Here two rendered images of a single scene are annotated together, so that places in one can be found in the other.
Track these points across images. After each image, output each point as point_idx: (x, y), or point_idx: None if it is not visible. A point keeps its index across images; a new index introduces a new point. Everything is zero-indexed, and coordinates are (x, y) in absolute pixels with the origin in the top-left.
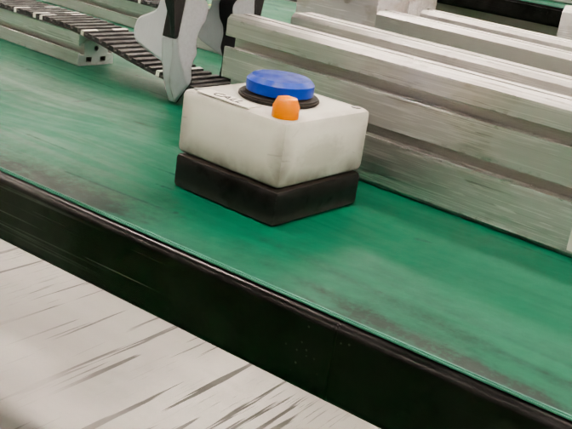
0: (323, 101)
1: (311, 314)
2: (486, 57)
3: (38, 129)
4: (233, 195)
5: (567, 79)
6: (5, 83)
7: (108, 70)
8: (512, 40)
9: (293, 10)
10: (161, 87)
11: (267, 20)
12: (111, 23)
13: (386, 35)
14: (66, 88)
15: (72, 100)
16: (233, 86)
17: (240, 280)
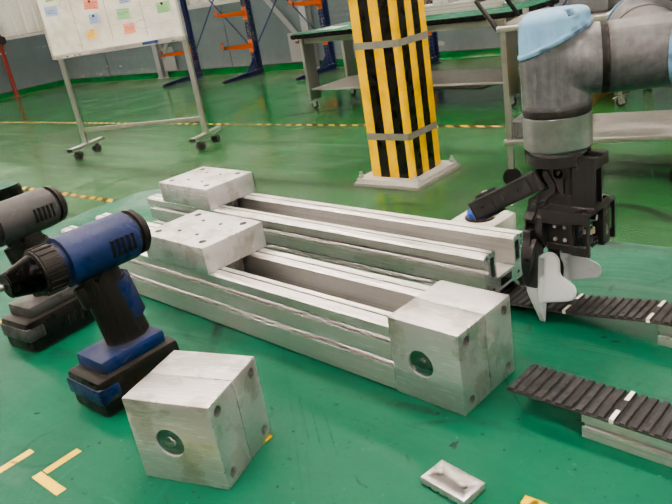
0: (463, 221)
1: None
2: (389, 237)
3: (598, 259)
4: None
5: (360, 229)
6: (668, 288)
7: (645, 331)
8: (355, 272)
9: None
10: (590, 321)
11: (501, 232)
12: (666, 321)
13: (437, 242)
14: (635, 297)
15: (615, 285)
16: (499, 218)
17: None
